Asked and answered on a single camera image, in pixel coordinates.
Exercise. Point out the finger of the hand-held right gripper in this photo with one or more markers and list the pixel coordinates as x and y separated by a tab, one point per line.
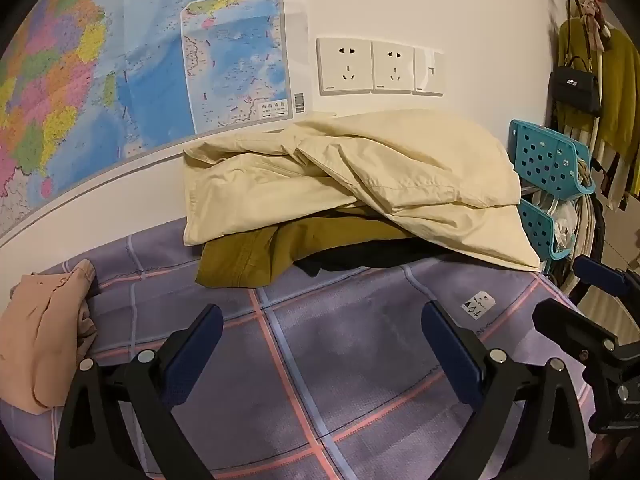
597	272
570	327

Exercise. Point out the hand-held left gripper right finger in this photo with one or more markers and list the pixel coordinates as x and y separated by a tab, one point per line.
452	355

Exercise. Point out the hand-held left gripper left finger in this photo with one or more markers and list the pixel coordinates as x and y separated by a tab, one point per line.
192	355

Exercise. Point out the cream yellow garment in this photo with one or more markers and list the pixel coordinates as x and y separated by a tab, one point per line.
350	180

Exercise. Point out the white blanket label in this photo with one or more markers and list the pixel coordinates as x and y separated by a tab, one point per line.
477	304

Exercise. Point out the teal plastic basket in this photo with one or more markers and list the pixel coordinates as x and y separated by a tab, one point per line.
537	225
542	155

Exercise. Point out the purple checked blanket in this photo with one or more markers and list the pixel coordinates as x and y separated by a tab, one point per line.
350	345

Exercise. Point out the olive green garment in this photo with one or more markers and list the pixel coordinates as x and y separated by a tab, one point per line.
250	255

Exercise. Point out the black garment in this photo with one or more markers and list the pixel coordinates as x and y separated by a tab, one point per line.
350	258

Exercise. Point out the pink garment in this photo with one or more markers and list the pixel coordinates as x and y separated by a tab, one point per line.
40	330

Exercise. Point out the mustard hanging sweater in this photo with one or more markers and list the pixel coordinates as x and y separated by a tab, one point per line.
620	90

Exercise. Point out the black handbag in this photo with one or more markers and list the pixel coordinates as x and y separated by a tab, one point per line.
575	87

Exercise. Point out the small plush toy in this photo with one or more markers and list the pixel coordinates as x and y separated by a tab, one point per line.
592	15

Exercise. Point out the white wall socket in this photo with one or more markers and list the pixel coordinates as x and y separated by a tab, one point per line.
345	65
394	67

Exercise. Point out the colourful wall map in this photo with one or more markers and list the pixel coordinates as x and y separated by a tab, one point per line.
150	35

